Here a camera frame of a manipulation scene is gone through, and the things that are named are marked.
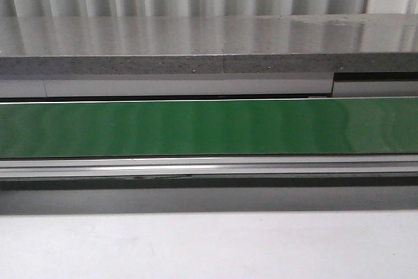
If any green conveyor belt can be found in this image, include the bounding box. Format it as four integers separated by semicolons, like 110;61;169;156
1;97;417;158

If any grey speckled stone counter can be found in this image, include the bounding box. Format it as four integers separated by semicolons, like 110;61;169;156
1;14;417;76

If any aluminium conveyor frame rail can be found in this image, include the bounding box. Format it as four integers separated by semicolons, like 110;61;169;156
1;154;417;179

